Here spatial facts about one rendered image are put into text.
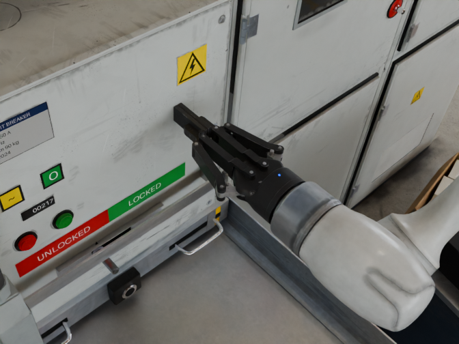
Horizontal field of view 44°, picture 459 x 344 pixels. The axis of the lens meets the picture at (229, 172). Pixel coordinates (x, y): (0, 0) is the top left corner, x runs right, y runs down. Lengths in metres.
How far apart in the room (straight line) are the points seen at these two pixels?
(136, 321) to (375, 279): 0.54
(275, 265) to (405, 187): 1.48
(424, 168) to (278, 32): 1.62
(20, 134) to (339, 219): 0.40
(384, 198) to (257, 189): 1.77
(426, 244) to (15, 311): 0.55
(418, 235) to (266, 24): 0.52
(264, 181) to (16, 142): 0.31
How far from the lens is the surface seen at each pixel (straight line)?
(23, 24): 0.80
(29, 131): 0.74
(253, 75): 1.21
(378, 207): 2.47
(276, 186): 0.75
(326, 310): 1.14
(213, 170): 0.79
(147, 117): 0.85
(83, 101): 0.76
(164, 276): 1.15
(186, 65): 0.85
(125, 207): 0.95
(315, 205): 0.73
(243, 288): 1.14
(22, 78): 0.71
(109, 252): 0.94
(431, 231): 0.86
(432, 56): 2.04
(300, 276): 1.15
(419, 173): 2.67
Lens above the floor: 1.83
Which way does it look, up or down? 48 degrees down
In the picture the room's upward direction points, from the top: 6 degrees clockwise
